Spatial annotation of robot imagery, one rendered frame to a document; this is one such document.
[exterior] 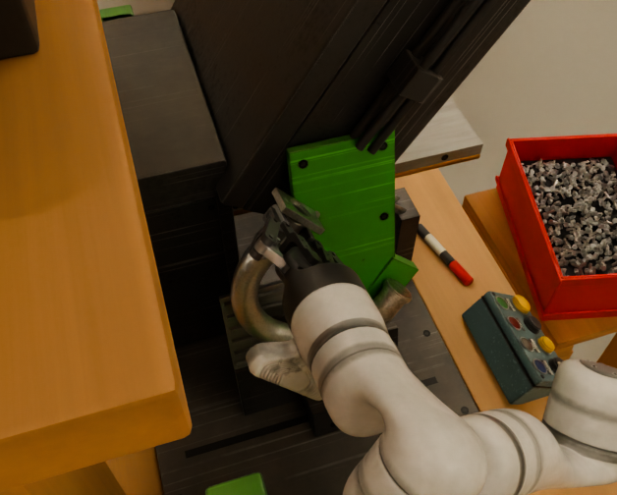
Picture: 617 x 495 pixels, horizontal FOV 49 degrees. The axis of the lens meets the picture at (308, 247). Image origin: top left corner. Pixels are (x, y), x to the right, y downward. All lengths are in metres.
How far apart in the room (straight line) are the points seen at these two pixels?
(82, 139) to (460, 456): 0.28
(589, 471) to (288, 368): 0.30
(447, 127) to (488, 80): 2.00
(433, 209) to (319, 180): 0.47
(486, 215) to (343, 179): 0.61
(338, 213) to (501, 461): 0.33
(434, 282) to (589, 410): 0.41
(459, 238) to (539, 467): 0.61
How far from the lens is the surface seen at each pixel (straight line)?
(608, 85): 3.07
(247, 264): 0.71
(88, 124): 0.32
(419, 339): 0.99
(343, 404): 0.50
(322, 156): 0.70
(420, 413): 0.45
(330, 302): 0.55
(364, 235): 0.77
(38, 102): 0.34
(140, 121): 0.79
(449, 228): 1.13
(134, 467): 0.95
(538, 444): 0.57
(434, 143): 0.92
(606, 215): 1.26
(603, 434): 0.71
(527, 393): 0.95
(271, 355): 0.57
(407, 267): 0.82
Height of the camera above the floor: 1.74
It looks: 52 degrees down
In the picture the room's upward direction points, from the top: straight up
